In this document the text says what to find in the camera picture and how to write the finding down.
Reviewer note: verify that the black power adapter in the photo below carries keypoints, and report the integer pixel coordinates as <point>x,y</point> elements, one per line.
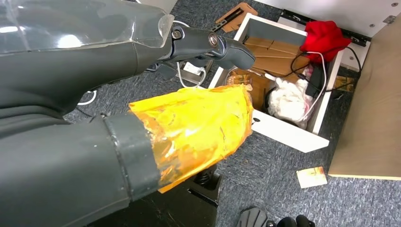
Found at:
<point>315,81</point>

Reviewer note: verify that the white cabinet panel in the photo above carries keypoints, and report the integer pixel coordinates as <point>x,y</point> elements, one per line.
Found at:
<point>344,12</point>

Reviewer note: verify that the white crumpled plastic bag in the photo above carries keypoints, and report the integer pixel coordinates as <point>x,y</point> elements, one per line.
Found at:
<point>289,101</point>

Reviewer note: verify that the cream orange card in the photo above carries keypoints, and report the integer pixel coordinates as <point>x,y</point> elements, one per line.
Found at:
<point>311,177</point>

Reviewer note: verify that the brown printed box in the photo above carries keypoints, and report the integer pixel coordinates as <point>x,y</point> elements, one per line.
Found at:
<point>261,91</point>

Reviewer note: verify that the metal box white label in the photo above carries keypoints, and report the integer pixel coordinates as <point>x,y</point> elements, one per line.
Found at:
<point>191,69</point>

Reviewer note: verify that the brown printed card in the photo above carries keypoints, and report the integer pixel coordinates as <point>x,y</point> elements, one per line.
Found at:
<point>344,84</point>

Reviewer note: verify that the flat cardboard sheets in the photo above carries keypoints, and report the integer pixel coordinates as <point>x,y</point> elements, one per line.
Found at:
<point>275,58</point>

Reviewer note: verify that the laser cut wooden piece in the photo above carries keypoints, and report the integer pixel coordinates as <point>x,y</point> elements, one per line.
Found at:
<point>239,14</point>

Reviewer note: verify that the red cloth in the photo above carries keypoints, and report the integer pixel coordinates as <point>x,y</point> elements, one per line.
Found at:
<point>325,39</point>

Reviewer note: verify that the wooden desk side panel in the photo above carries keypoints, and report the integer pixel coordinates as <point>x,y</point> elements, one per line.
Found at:
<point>372,125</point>

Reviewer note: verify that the white open drawer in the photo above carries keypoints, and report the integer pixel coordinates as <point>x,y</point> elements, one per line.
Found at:
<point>288,136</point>

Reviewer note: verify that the black drawer rail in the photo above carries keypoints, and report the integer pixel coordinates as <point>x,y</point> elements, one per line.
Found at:
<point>358,39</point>

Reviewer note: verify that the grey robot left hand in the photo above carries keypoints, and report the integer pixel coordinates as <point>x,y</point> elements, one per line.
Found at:
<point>62,169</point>

